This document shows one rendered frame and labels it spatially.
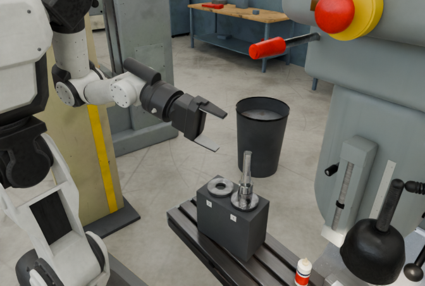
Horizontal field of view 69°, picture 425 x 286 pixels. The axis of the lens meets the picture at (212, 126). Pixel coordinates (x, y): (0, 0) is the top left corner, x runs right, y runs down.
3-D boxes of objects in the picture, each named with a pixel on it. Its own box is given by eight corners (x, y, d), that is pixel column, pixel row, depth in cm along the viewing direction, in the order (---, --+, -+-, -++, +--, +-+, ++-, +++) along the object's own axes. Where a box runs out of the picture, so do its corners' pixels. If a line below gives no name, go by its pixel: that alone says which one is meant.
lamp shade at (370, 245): (341, 275, 40) (351, 242, 37) (340, 233, 46) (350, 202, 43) (403, 293, 38) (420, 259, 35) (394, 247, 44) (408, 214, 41)
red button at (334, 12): (342, 38, 30) (351, -7, 28) (307, 31, 32) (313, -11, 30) (360, 33, 31) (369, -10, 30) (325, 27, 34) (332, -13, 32)
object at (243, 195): (253, 197, 101) (255, 183, 98) (249, 205, 98) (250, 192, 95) (240, 192, 103) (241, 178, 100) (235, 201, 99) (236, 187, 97)
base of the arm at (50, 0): (23, 16, 82) (0, -26, 73) (62, -7, 88) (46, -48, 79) (61, 38, 78) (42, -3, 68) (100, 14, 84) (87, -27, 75)
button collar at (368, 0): (365, 46, 31) (381, -20, 28) (314, 35, 35) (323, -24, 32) (375, 42, 32) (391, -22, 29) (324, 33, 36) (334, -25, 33)
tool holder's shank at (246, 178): (252, 181, 98) (254, 151, 92) (248, 186, 95) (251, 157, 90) (243, 178, 99) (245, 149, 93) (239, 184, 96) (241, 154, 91)
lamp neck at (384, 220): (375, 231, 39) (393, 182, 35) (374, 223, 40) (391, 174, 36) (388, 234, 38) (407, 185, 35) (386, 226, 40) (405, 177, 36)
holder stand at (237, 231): (246, 263, 103) (250, 219, 93) (197, 230, 115) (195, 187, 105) (265, 240, 111) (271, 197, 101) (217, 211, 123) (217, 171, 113)
